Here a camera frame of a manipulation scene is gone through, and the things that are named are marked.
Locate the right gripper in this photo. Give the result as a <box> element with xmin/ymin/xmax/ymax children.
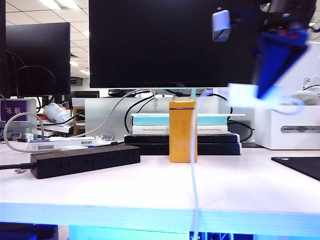
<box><xmin>250</xmin><ymin>9</ymin><xmax>313</xmax><ymax>100</ymax></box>

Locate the white 65W wall charger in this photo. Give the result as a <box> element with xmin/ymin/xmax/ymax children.
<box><xmin>227</xmin><ymin>83</ymin><xmax>284</xmax><ymax>109</ymax></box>

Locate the white charger cable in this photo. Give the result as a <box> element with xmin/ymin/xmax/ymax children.
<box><xmin>189</xmin><ymin>89</ymin><xmax>305</xmax><ymax>240</ymax></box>

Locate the white tissue box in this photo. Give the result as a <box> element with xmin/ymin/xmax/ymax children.
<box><xmin>254</xmin><ymin>104</ymin><xmax>320</xmax><ymax>151</ymax></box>

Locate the yellow rectangular tin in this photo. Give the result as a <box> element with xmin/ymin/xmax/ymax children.
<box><xmin>169</xmin><ymin>98</ymin><xmax>198</xmax><ymax>164</ymax></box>

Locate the black mouse pad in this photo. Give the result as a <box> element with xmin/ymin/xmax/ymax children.
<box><xmin>271</xmin><ymin>156</ymin><xmax>320</xmax><ymax>182</ymax></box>

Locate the black AOC monitor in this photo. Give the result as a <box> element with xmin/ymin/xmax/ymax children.
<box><xmin>88</xmin><ymin>0</ymin><xmax>272</xmax><ymax>89</ymax></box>

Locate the teal book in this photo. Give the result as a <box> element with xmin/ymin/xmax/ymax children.
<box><xmin>131</xmin><ymin>116</ymin><xmax>229</xmax><ymax>127</ymax></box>

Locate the white book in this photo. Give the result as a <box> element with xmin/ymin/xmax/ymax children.
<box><xmin>131</xmin><ymin>125</ymin><xmax>229</xmax><ymax>135</ymax></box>

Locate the black flat box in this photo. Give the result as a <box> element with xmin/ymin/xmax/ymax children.
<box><xmin>124</xmin><ymin>132</ymin><xmax>241</xmax><ymax>145</ymax></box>
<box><xmin>129</xmin><ymin>142</ymin><xmax>243</xmax><ymax>156</ymax></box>

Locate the white desk divider panel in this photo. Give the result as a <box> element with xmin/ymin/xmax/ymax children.
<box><xmin>84</xmin><ymin>96</ymin><xmax>171</xmax><ymax>138</ymax></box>

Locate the brown wooden shelf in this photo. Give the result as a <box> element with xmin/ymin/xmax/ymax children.
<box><xmin>73</xmin><ymin>106</ymin><xmax>86</xmax><ymax>137</ymax></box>

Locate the black power strip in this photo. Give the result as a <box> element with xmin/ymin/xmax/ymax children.
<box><xmin>30</xmin><ymin>144</ymin><xmax>142</xmax><ymax>180</ymax></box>

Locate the white blue carton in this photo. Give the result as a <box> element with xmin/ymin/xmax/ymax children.
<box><xmin>27</xmin><ymin>136</ymin><xmax>99</xmax><ymax>152</ymax></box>

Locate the white plastic bottle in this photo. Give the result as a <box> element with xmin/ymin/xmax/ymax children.
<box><xmin>43</xmin><ymin>102</ymin><xmax>71</xmax><ymax>124</ymax></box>

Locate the stack of books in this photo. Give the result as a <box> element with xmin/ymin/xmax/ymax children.
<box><xmin>36</xmin><ymin>113</ymin><xmax>74</xmax><ymax>134</ymax></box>

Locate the black computer monitor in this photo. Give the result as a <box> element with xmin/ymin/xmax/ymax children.
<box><xmin>5</xmin><ymin>21</ymin><xmax>72</xmax><ymax>97</ymax></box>
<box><xmin>0</xmin><ymin>0</ymin><xmax>7</xmax><ymax>99</ymax></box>

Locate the purple name sign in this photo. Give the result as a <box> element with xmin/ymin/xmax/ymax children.
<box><xmin>0</xmin><ymin>98</ymin><xmax>38</xmax><ymax>135</ymax></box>

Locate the dark blue cabinet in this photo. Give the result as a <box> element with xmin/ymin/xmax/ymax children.
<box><xmin>0</xmin><ymin>221</ymin><xmax>60</xmax><ymax>240</ymax></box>

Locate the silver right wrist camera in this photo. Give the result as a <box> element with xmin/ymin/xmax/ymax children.
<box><xmin>211</xmin><ymin>8</ymin><xmax>231</xmax><ymax>43</ymax></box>

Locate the black cable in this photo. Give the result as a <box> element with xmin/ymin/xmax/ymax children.
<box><xmin>124</xmin><ymin>94</ymin><xmax>156</xmax><ymax>133</ymax></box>
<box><xmin>198</xmin><ymin>92</ymin><xmax>256</xmax><ymax>148</ymax></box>

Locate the white monitor cable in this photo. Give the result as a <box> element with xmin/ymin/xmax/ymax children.
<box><xmin>48</xmin><ymin>88</ymin><xmax>154</xmax><ymax>140</ymax></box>

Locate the grey looped cable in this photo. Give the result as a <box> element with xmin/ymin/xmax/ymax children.
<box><xmin>3</xmin><ymin>112</ymin><xmax>46</xmax><ymax>153</ymax></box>

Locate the black power strip cord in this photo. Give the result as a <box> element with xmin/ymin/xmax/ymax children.
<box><xmin>0</xmin><ymin>161</ymin><xmax>33</xmax><ymax>172</ymax></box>

